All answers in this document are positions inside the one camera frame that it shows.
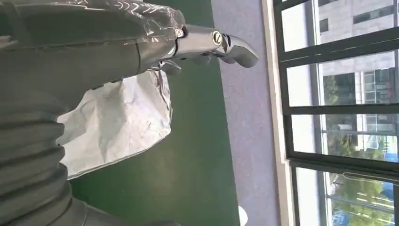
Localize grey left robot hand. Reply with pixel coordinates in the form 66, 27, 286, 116
0, 0, 260, 110

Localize grey parcel with red print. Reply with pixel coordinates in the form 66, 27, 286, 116
56, 70, 173, 181

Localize white window sill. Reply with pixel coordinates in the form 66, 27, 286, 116
261, 0, 297, 226

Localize white round cap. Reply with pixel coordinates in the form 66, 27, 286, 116
238, 205, 249, 226

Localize black window frame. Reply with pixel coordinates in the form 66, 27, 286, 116
273, 0, 399, 226

